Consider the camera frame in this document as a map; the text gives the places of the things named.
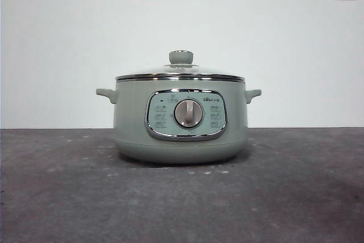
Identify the glass lid with green knob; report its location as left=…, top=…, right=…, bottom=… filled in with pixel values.
left=115, top=50, right=245, bottom=82

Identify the sage green electric pot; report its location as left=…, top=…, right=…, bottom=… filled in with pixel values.
left=95, top=79, right=262, bottom=164

